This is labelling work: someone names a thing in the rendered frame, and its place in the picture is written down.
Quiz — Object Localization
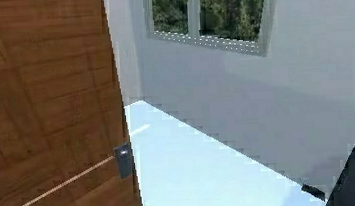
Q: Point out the brown wooden door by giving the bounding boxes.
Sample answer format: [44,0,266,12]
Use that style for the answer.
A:
[0,0,145,206]

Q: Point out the white framed window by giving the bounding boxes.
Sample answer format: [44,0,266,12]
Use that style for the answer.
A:
[142,0,283,63]

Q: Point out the silver door handle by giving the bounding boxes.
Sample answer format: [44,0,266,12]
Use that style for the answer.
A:
[8,123,155,206]

